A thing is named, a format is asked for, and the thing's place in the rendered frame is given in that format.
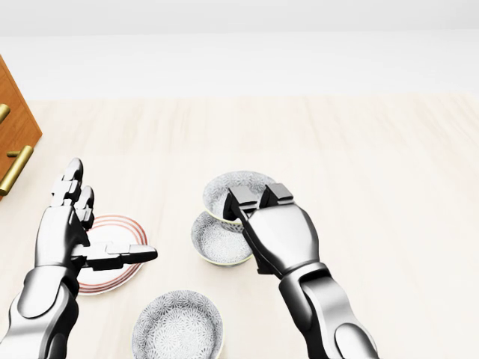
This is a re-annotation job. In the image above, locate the wooden cabinet drawer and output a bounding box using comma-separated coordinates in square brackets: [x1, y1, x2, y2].
[0, 100, 43, 201]

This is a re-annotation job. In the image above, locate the patterned grey white bowl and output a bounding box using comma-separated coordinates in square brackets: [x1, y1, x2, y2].
[131, 290, 225, 359]
[202, 171, 278, 233]
[191, 211, 255, 267]

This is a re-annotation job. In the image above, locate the white plate with red rings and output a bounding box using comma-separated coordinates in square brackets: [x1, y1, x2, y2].
[76, 214, 149, 296]

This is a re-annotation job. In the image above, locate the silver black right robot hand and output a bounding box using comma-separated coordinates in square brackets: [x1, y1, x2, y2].
[222, 182, 327, 280]

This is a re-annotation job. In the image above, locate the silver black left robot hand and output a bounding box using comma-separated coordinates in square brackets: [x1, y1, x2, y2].
[34, 157, 159, 272]

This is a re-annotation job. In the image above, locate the wooden cabinet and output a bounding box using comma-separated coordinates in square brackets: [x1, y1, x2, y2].
[0, 55, 43, 201]

